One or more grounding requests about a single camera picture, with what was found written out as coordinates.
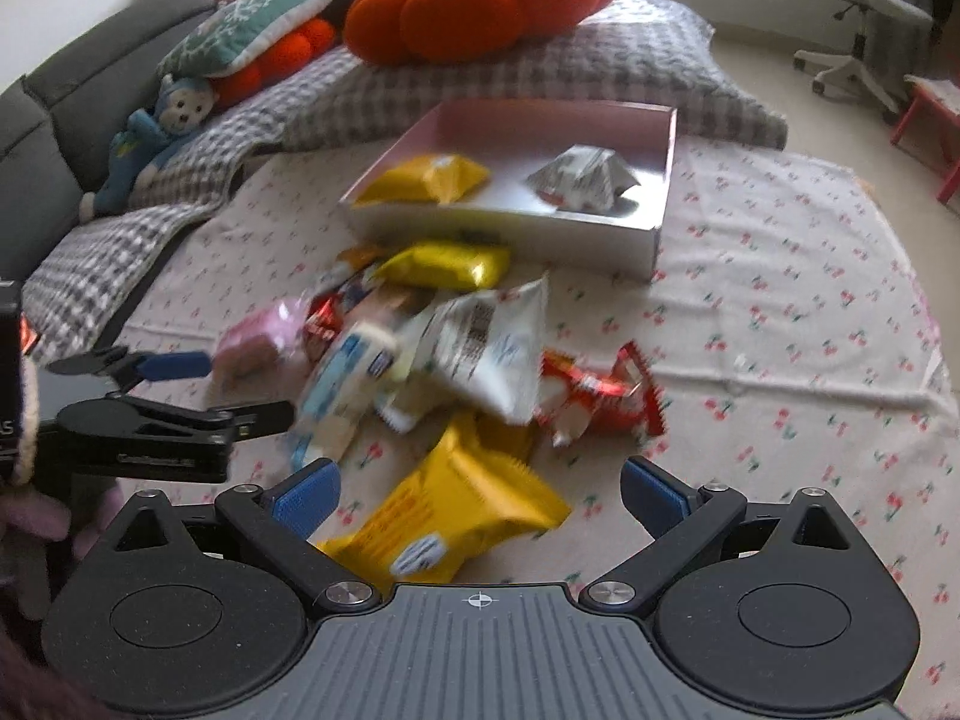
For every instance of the yellow snack packet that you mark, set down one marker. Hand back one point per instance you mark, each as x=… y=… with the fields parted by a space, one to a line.
x=450 y=510
x=450 y=264
x=427 y=178

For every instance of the grey gingham quilt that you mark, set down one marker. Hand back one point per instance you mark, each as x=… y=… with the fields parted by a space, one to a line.
x=142 y=240

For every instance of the person's left hand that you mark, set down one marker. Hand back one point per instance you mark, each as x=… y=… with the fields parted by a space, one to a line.
x=37 y=523

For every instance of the small orange pumpkin cushion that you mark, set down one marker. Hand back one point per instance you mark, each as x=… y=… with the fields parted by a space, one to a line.
x=292 y=49

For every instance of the blue and orange cracker packet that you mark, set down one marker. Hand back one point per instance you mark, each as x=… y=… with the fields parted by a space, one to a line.
x=341 y=382

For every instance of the silver white snack packet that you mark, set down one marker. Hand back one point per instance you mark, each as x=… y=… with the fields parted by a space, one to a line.
x=581 y=178

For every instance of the large orange pumpkin cushion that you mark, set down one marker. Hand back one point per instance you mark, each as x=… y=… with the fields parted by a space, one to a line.
x=480 y=0

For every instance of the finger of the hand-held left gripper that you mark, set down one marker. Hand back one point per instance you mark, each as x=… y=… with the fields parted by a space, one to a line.
x=176 y=366
x=150 y=427

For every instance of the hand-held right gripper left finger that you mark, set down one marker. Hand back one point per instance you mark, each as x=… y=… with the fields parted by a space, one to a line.
x=306 y=499

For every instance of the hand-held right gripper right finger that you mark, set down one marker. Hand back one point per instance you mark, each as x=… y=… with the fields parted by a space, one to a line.
x=654 y=495

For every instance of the dark grey sofa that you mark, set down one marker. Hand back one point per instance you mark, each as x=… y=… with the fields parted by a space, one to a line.
x=45 y=135

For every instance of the grey gingham pillow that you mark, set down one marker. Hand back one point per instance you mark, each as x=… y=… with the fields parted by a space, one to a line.
x=570 y=71

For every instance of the small red snack packet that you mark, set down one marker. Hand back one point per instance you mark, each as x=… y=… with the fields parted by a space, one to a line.
x=324 y=326

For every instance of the red and pink child chair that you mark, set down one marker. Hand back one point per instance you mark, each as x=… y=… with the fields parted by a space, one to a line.
x=930 y=112

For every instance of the blue plush toy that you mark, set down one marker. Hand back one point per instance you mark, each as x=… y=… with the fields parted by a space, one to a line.
x=139 y=146

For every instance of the green patterned pillow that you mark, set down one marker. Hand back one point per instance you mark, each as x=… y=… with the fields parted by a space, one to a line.
x=247 y=30

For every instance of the pink cardboard box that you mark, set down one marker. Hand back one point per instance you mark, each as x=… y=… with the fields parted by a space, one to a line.
x=525 y=234

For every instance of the pink snack packet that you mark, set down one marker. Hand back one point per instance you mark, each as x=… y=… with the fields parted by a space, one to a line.
x=251 y=345

